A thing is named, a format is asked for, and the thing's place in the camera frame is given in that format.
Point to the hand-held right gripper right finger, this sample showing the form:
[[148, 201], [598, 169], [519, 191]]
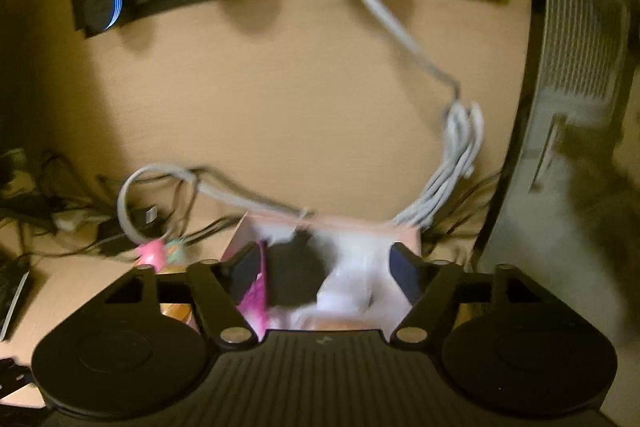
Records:
[[403, 273]]

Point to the computer case with glass panel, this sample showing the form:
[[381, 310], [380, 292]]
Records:
[[575, 32]]

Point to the black plush toy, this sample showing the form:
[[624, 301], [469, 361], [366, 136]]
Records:
[[295, 272]]

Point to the small green toy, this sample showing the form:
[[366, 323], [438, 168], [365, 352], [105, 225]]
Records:
[[177, 248]]

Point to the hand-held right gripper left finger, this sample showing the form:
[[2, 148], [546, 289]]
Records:
[[250, 268]]

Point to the white plastic packet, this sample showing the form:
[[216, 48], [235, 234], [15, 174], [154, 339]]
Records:
[[350, 287]]

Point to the black flat device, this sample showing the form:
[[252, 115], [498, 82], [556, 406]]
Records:
[[14, 297]]

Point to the pink cardboard box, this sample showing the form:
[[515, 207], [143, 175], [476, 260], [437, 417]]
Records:
[[345, 223]]

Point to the pink crinkled wrapper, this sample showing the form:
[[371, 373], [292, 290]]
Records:
[[254, 302]]

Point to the small pink toy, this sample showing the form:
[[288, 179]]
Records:
[[152, 254]]

